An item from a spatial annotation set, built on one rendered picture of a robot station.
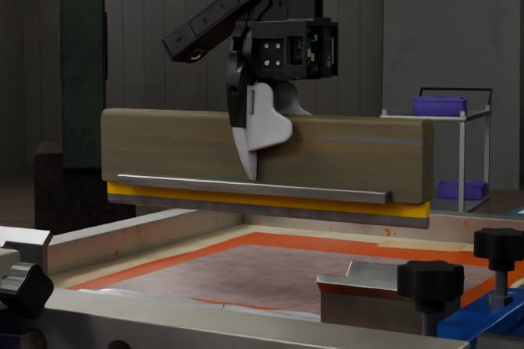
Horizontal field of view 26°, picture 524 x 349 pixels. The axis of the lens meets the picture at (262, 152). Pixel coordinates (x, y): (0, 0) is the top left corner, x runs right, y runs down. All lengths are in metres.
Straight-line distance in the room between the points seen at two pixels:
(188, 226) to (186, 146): 0.37
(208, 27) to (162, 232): 0.41
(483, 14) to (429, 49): 0.55
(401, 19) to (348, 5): 0.57
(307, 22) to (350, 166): 0.14
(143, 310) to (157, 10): 9.89
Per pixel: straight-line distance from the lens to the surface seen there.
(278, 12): 1.08
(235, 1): 1.09
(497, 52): 9.97
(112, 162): 1.19
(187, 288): 1.19
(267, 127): 1.07
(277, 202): 1.10
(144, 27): 10.61
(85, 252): 1.32
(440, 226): 1.49
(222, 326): 0.68
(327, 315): 0.90
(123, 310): 0.72
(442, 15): 10.02
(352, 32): 10.30
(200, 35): 1.10
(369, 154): 1.04
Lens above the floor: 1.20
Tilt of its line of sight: 5 degrees down
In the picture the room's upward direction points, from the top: straight up
